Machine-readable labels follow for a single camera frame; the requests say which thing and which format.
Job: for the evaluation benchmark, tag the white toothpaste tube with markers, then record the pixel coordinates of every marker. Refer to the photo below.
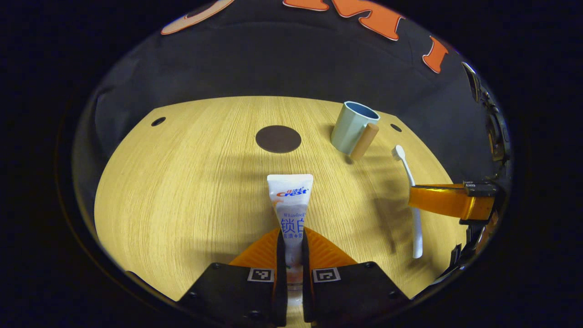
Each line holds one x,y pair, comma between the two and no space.
290,200

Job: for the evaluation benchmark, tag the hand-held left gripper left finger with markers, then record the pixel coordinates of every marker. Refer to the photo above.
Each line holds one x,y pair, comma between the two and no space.
281,273

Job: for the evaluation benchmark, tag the black backdrop cloth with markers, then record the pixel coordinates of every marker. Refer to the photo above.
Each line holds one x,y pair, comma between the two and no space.
273,59

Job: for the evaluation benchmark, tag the white toothbrush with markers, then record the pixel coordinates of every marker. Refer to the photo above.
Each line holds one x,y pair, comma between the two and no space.
417,237

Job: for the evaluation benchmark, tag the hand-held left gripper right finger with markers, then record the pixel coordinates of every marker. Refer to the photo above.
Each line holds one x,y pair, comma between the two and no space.
306,273

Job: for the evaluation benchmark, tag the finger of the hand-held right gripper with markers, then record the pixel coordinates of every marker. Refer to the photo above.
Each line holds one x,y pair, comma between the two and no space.
442,200

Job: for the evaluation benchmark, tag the dark brown round coaster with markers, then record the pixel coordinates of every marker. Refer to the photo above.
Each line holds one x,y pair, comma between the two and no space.
278,139

